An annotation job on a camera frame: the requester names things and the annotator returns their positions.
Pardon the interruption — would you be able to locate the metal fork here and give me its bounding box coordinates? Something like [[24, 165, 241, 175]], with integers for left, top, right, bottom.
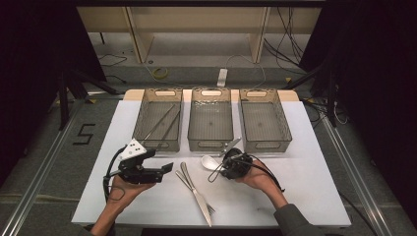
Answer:
[[175, 170, 216, 215]]

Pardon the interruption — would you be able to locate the white plastic spoon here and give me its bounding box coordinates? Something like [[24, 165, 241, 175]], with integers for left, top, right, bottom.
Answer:
[[201, 154, 224, 171]]

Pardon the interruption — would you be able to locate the metal chopstick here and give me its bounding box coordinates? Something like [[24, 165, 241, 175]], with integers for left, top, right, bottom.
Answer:
[[140, 103, 177, 146], [156, 109, 182, 150]]

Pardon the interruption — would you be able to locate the light wooden shelf unit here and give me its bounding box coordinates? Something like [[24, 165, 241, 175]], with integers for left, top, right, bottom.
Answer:
[[76, 6, 324, 65]]

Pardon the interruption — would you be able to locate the black cable bundle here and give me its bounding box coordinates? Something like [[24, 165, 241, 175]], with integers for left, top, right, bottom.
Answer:
[[264, 6, 308, 75]]

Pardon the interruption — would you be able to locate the white table cover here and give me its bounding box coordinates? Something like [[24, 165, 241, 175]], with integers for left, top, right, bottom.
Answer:
[[71, 99, 352, 228]]

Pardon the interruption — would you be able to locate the black curtain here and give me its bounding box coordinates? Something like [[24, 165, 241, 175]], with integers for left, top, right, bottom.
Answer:
[[299, 0, 417, 217], [0, 0, 107, 185]]

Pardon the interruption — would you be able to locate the white power strip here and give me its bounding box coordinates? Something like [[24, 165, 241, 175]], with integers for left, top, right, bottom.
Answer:
[[216, 68, 229, 89]]

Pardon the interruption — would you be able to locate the black metal stand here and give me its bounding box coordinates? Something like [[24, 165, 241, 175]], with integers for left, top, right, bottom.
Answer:
[[56, 63, 120, 131], [284, 60, 339, 128]]

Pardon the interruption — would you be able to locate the metal table knife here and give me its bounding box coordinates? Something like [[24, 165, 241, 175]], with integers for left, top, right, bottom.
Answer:
[[179, 161, 213, 228]]

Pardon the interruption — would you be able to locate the thin black floor cable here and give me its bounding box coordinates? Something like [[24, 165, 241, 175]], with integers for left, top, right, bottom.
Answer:
[[97, 53, 128, 69]]

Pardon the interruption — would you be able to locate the person's left hand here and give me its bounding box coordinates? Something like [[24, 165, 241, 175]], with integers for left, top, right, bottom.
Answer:
[[106, 174, 157, 211]]

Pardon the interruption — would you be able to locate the aluminium floor rail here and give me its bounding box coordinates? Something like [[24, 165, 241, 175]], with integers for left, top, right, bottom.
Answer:
[[319, 114, 394, 236], [0, 97, 87, 236]]

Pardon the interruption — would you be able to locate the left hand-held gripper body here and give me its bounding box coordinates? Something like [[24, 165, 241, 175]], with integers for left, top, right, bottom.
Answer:
[[116, 138, 164, 185]]

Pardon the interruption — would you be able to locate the white power cable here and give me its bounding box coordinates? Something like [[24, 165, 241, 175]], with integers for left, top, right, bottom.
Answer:
[[225, 53, 268, 89]]

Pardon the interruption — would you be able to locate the person's right hand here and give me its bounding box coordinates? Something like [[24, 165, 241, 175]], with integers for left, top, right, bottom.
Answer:
[[235, 161, 286, 204]]

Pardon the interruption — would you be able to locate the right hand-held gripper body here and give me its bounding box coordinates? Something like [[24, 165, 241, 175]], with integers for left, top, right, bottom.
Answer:
[[217, 137, 255, 181]]

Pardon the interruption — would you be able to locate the smoky clear plastic bin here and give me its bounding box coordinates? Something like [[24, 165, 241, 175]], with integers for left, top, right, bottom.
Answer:
[[186, 87, 235, 152], [131, 88, 184, 152], [238, 88, 294, 154]]

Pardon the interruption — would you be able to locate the yellow tape roll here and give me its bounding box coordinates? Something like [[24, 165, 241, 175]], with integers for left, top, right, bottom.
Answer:
[[152, 67, 169, 80]]

